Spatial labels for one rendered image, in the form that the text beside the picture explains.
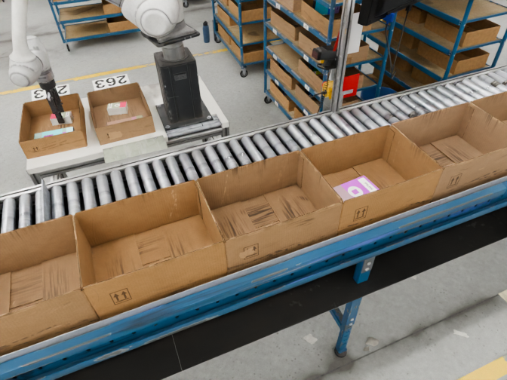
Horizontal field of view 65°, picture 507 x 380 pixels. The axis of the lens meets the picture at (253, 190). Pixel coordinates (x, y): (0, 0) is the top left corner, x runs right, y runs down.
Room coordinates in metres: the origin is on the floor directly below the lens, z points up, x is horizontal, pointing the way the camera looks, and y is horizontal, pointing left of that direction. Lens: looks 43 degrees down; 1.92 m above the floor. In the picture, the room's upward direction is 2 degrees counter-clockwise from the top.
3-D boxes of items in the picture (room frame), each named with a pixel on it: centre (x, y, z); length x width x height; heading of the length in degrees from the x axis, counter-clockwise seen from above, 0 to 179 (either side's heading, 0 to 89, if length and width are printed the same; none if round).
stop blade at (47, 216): (1.07, 0.82, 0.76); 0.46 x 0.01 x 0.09; 21
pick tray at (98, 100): (1.83, 0.69, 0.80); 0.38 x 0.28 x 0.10; 21
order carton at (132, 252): (0.78, 0.32, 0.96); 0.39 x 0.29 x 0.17; 111
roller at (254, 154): (1.41, -0.05, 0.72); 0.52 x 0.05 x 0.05; 21
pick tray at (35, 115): (1.73, 1.01, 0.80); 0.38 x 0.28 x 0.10; 19
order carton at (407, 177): (1.06, -0.41, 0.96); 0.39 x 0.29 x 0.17; 111
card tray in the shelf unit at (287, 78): (3.06, -0.39, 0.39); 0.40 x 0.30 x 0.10; 22
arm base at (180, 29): (1.87, 0.39, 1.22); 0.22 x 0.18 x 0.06; 122
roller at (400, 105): (1.74, -0.90, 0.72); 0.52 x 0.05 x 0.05; 21
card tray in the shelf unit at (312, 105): (2.61, -0.56, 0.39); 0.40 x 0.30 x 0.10; 22
